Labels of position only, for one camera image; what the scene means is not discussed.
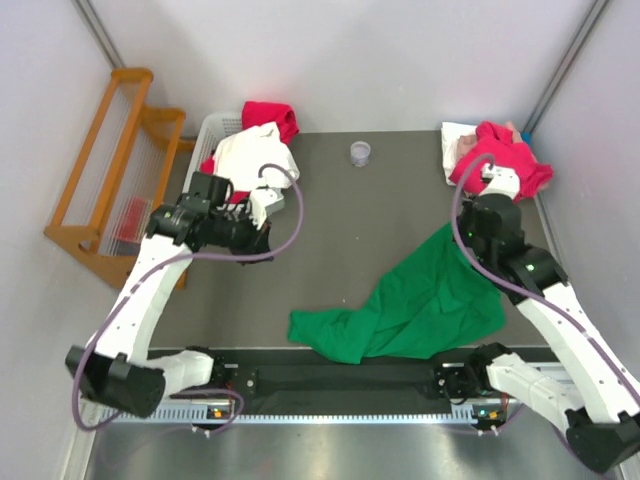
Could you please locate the slotted cable duct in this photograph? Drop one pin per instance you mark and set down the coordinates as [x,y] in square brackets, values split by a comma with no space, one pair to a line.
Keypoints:
[218,413]

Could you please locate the jar of paper clips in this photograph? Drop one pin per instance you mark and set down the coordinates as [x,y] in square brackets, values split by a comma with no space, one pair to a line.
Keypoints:
[360,153]

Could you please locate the wooden rack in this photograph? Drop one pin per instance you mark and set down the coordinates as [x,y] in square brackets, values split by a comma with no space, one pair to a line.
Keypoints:
[119,177]

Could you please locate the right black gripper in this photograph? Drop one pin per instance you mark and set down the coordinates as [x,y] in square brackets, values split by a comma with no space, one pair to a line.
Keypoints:
[467,212]

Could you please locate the white t shirt in basket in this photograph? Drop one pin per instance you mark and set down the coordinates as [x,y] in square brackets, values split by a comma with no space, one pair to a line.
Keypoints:
[240,157]

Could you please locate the crumpled red t shirt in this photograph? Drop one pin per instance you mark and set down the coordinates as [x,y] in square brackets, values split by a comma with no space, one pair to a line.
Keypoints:
[495,140]

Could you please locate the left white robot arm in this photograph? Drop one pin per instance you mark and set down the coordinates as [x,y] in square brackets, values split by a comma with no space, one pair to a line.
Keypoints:
[113,368]

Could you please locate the folded pink t shirt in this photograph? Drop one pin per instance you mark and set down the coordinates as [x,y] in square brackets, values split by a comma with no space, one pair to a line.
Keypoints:
[467,143]

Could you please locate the folded white t shirt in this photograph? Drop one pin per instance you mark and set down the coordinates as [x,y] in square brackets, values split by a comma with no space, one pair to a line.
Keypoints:
[450,134]

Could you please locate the blue item behind shirts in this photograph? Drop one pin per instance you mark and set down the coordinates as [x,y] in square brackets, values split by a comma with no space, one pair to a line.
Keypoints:
[527,138]

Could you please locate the white laundry basket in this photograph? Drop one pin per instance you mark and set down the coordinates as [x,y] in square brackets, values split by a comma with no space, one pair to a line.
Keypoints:
[214,128]

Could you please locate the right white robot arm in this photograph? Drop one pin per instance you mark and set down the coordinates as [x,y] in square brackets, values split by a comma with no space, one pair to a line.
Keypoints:
[599,414]

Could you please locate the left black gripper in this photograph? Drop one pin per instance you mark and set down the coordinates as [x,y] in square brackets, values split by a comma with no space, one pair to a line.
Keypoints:
[261,239]

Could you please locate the green t shirt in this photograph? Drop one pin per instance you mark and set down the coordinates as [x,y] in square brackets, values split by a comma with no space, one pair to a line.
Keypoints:
[431,302]

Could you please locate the red t shirt in basket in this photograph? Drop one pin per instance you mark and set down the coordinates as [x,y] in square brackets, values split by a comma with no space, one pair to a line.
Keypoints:
[256,113]

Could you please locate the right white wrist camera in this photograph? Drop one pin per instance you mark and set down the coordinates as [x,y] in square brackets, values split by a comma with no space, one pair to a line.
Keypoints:
[501,181]

